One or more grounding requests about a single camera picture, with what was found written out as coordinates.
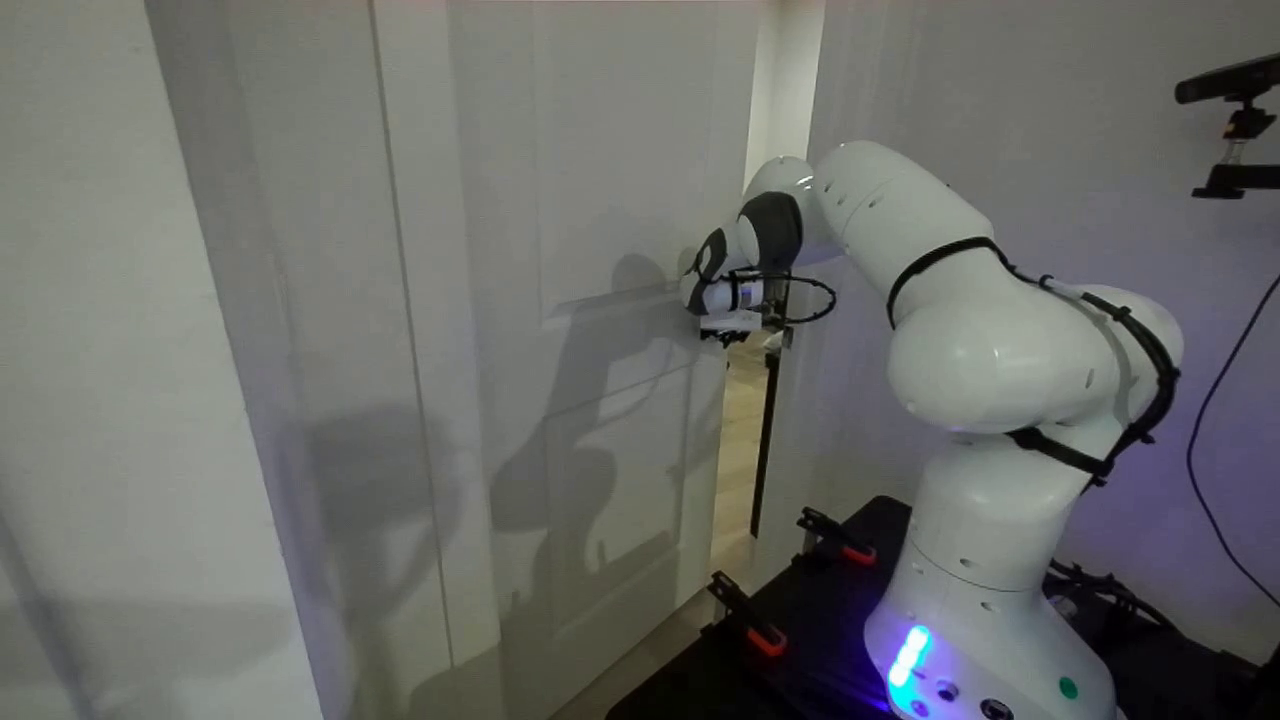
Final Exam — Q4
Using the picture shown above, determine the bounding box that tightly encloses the black clamp with red tip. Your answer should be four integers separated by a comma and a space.
793, 502, 883, 576
705, 569, 794, 667

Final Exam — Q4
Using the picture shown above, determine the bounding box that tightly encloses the white panelled door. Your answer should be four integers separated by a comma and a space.
424, 0, 771, 720

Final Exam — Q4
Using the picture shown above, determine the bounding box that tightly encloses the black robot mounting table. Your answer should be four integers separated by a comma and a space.
602, 490, 1280, 720

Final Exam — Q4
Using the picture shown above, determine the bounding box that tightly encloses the plain white door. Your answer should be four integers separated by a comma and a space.
141, 0, 404, 720

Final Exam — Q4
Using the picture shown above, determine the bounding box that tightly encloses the black stereo camera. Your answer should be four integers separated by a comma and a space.
1170, 50, 1280, 106

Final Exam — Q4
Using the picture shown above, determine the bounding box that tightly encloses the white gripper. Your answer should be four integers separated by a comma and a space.
687, 268, 771, 348

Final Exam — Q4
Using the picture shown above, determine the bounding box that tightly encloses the plain black clamp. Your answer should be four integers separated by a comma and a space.
1045, 557, 1181, 638

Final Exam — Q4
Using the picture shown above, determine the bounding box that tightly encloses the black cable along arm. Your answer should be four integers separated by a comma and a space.
684, 236, 1188, 490

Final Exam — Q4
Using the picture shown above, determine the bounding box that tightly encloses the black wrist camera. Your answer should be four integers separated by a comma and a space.
757, 290, 794, 338

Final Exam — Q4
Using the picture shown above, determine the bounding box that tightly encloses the thin black hanging cable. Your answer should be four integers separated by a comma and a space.
1181, 271, 1280, 616

